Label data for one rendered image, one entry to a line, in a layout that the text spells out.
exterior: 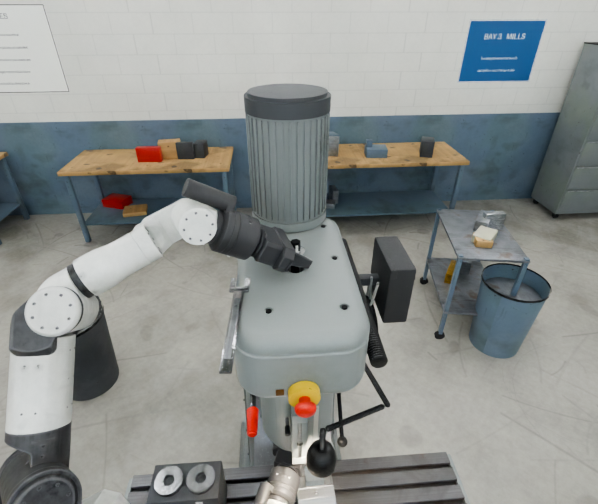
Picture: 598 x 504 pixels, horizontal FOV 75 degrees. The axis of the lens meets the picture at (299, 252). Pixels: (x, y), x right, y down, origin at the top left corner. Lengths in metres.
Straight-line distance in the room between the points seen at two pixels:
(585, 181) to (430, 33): 2.63
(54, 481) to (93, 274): 0.31
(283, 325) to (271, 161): 0.39
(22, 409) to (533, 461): 2.80
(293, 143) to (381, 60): 4.25
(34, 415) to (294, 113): 0.71
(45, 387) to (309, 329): 0.43
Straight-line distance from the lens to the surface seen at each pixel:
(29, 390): 0.75
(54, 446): 0.78
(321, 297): 0.77
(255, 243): 0.74
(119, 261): 0.72
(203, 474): 1.48
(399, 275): 1.17
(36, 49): 5.49
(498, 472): 2.94
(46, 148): 5.78
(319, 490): 1.52
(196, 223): 0.68
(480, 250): 3.18
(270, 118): 0.88
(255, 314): 0.73
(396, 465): 1.72
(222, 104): 5.03
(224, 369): 0.64
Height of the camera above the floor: 2.38
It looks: 33 degrees down
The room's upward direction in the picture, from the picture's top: straight up
